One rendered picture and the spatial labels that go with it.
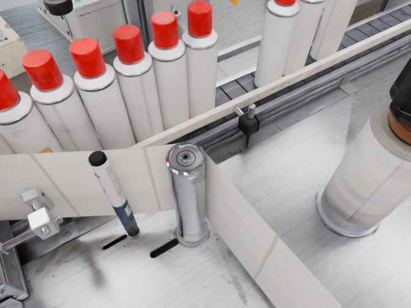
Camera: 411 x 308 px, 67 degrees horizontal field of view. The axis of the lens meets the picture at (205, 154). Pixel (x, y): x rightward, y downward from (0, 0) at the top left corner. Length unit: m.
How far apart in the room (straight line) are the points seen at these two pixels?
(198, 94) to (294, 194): 0.22
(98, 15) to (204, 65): 0.37
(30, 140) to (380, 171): 0.40
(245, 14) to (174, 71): 0.52
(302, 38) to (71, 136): 0.42
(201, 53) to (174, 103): 0.09
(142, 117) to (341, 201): 0.30
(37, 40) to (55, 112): 0.52
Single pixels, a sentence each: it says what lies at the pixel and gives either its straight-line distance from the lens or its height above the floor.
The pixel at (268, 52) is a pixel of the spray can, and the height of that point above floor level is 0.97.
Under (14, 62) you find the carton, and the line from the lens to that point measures 0.83.
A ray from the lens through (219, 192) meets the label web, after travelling 0.32.
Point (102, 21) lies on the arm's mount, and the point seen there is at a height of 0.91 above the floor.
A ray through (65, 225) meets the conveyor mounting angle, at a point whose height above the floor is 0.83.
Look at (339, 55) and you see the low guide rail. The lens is 0.70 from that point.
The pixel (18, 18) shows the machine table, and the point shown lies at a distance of 1.04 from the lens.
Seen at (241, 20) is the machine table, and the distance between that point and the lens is 0.91.
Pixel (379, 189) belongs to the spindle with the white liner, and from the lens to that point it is 0.39.
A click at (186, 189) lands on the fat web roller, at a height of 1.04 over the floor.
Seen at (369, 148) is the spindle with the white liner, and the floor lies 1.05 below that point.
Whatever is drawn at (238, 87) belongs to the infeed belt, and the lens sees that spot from 0.63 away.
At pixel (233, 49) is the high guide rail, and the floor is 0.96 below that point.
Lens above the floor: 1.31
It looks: 55 degrees down
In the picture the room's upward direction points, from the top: 1 degrees clockwise
